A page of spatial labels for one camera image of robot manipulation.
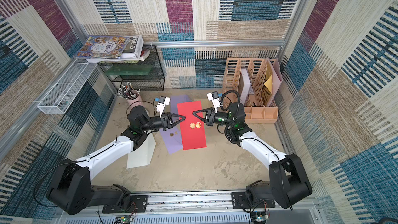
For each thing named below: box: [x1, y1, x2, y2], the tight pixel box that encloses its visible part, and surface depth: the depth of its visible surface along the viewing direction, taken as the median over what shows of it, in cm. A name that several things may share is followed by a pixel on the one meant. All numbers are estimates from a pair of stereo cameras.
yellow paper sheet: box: [263, 74, 273, 94], surface depth 90 cm
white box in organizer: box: [239, 67, 252, 106], surface depth 101 cm
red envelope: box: [177, 100, 207, 151], surface depth 72 cm
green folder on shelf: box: [104, 64, 154, 76], surface depth 101 cm
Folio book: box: [86, 35, 151, 63], surface depth 83 cm
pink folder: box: [265, 57, 284, 107], surface depth 89 cm
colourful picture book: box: [73, 35, 131, 59], surface depth 83 cm
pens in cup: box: [117, 81, 140, 100], surface depth 102 cm
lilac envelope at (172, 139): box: [159, 123, 183, 155], surface depth 94 cm
